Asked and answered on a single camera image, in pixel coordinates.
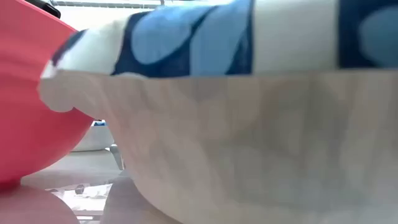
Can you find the blue patterned white bowl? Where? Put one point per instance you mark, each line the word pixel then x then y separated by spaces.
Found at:
pixel 248 124

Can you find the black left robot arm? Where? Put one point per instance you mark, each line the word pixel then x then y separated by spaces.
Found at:
pixel 46 7

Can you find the orange-red bowl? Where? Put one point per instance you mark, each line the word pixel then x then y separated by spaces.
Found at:
pixel 28 102

